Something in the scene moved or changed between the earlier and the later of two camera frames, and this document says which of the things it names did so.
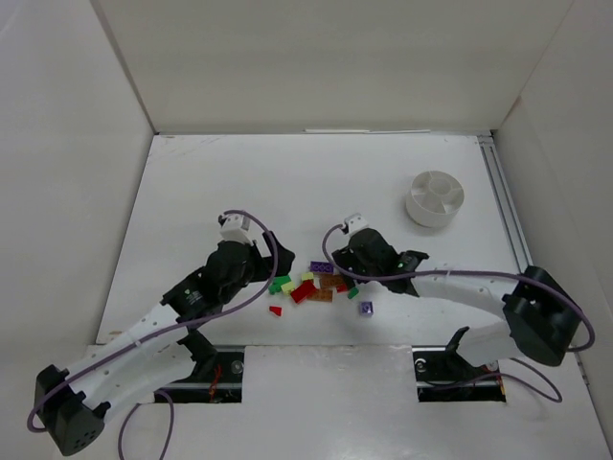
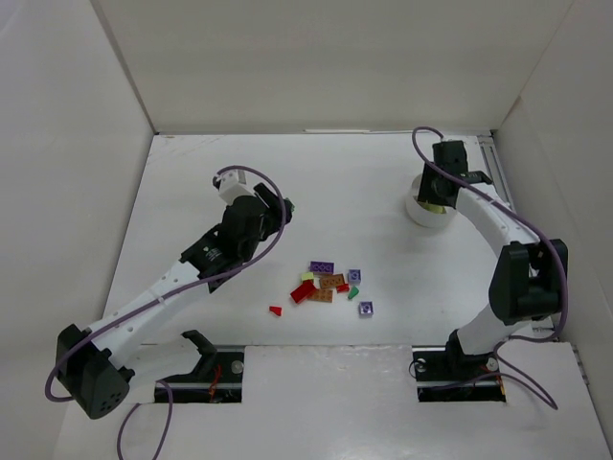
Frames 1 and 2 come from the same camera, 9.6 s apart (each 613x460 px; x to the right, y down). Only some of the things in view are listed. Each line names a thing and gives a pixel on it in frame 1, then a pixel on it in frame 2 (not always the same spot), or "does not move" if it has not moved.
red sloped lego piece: x=277 y=310 does not move
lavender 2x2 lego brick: x=367 y=309 does not move
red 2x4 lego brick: x=304 y=291 does not move
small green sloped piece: x=353 y=292 does not move
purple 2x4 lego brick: x=321 y=266 does not move
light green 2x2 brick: x=287 y=287 -> x=435 y=208
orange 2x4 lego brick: x=329 y=280 does not move
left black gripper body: x=270 y=260 -> x=276 y=208
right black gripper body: x=354 y=261 -> x=432 y=187
